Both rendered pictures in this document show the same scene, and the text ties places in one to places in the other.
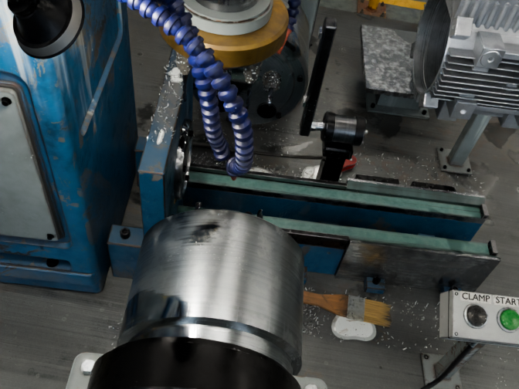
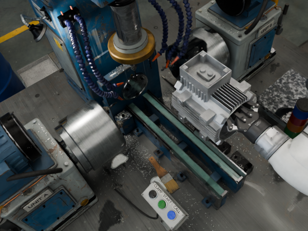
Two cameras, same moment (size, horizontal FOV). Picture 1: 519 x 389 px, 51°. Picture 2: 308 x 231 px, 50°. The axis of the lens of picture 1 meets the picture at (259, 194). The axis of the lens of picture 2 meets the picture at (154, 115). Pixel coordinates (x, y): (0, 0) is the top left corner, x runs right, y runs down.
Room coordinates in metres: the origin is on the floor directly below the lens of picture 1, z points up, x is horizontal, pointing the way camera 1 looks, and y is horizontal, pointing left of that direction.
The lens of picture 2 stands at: (0.27, -0.75, 2.19)
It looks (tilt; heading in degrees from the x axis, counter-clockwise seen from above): 56 degrees down; 63
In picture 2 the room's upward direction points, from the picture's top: 11 degrees counter-clockwise
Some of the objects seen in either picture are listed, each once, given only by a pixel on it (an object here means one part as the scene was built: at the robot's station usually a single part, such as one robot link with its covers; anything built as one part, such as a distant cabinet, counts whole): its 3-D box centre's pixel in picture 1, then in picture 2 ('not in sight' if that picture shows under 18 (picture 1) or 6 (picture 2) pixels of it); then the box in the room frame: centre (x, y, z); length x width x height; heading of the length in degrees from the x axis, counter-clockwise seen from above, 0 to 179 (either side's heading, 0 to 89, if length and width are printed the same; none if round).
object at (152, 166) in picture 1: (150, 170); (128, 85); (0.66, 0.21, 0.97); 0.30 x 0.11 x 0.34; 4
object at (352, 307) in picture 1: (340, 305); (162, 173); (0.54, -0.20, 0.80); 0.21 x 0.05 x 0.01; 88
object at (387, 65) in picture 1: (401, 78); (291, 105); (1.22, -0.32, 0.86); 0.27 x 0.24 x 0.12; 4
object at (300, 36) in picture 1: (251, 45); (200, 56); (1.00, 0.07, 1.04); 0.41 x 0.25 x 0.25; 4
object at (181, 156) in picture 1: (184, 159); (135, 87); (0.66, 0.14, 1.02); 0.15 x 0.02 x 0.15; 4
